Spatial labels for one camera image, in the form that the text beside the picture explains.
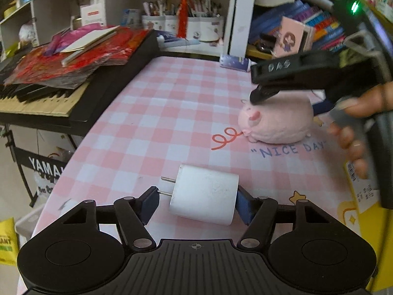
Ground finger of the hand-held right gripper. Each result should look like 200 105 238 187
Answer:
249 51 342 104
312 94 337 116

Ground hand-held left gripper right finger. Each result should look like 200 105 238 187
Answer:
236 186 338 250

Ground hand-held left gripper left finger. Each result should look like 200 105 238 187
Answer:
61 186 160 250

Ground white power adapter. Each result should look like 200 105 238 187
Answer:
161 164 240 227

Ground pink plush pig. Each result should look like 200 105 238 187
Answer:
239 98 317 144

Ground yellow cardboard box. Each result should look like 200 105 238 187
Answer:
345 159 393 295

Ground person's right hand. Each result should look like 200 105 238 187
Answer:
327 81 393 180

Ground pink cartoon cylinder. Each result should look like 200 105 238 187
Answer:
273 16 316 59

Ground row of colourful books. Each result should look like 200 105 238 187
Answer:
248 0 349 53

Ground white glue bottle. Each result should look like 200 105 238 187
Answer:
220 54 256 73

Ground white bookshelf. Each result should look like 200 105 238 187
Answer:
0 0 393 60

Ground pink checkered tablecloth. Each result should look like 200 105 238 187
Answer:
18 56 369 283

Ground white pen holder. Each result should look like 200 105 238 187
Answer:
187 17 225 43
141 16 167 33
165 15 185 34

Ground black keyboard stand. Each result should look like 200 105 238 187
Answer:
0 124 79 208

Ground red doll figure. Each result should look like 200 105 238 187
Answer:
176 0 192 39

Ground black electronic keyboard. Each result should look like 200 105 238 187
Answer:
0 31 161 136

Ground yellow bag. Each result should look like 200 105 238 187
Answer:
0 218 19 266

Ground stack of red papers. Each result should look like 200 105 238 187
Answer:
4 26 152 90

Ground white notebook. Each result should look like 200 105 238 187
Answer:
61 26 121 67

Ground white red-label box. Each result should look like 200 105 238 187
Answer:
80 2 105 26

